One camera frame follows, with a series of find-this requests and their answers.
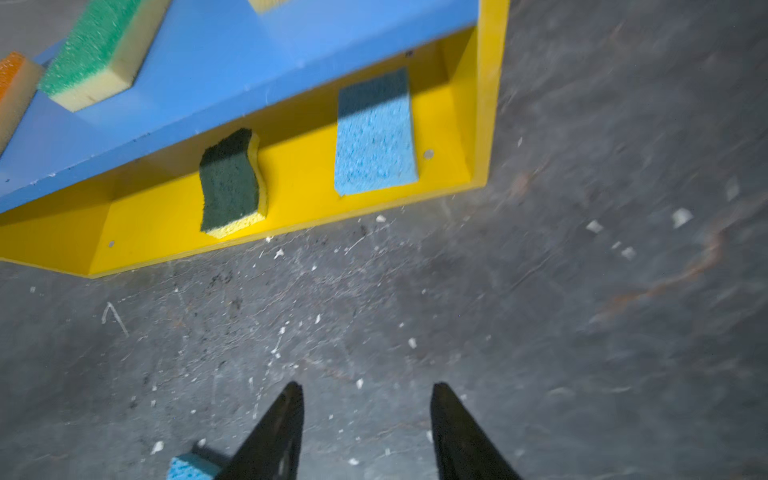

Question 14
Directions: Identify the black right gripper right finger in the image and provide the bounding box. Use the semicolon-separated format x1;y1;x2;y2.
430;382;522;480

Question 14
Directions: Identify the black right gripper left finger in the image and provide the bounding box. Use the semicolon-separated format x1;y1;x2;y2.
214;381;304;480

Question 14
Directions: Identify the blue sponge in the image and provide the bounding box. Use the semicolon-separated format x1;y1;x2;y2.
166;453;221;480
334;68;419;196

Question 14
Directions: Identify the green scouring sponge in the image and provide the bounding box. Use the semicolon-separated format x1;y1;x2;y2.
199;128;268;239

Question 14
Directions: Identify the bright green sponge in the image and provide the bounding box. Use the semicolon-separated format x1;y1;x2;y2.
38;0;170;112

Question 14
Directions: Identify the yellow sponge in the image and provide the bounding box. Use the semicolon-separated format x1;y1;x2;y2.
248;0;287;14

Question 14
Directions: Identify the orange sponge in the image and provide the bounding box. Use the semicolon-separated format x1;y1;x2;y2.
0;52;45;153

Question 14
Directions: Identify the yellow shelf unit frame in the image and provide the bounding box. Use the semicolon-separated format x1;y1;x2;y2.
1;1;509;278

